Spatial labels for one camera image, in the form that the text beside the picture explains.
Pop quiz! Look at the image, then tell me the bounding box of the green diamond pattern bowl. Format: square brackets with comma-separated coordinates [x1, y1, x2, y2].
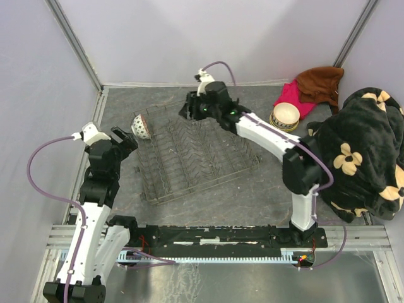
[131, 114, 151, 140]

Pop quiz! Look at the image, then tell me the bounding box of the pink cloth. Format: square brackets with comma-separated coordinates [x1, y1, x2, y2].
[274, 80, 316, 120]

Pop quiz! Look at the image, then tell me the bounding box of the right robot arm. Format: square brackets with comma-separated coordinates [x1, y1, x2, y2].
[179, 81, 326, 247]

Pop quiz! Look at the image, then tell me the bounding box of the grey wire dish rack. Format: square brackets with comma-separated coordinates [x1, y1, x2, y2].
[135, 102, 260, 205]

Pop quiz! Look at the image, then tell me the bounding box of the light blue cable duct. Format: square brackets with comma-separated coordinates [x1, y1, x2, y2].
[116, 249, 315, 267]

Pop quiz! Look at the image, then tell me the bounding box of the black floral blanket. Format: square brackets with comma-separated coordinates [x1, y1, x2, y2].
[307, 87, 403, 223]

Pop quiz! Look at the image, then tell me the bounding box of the red lattice pattern bowl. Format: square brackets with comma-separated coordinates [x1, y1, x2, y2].
[272, 102, 300, 128]

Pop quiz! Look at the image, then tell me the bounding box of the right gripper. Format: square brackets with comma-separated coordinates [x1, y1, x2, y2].
[177, 90, 220, 121]

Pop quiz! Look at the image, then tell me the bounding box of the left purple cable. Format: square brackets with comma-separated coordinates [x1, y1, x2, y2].
[26, 134, 176, 303]

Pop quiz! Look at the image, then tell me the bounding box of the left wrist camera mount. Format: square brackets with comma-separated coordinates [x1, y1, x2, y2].
[72, 122, 111, 146]

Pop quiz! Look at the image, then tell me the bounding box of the brown cloth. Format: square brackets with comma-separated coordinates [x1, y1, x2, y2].
[296, 66, 344, 115]

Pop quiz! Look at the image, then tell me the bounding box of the yellow dotted bowl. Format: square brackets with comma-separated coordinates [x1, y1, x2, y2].
[270, 113, 299, 133]

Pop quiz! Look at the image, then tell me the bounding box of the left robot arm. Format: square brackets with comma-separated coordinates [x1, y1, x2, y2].
[43, 123, 140, 302]

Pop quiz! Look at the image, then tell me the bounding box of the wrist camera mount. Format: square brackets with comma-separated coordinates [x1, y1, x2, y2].
[194, 69, 215, 96]
[72, 122, 111, 146]

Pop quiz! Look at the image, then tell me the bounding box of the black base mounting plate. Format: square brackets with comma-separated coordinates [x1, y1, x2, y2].
[128, 225, 328, 259]

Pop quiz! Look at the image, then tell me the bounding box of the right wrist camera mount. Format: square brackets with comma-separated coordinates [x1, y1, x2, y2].
[194, 69, 215, 96]

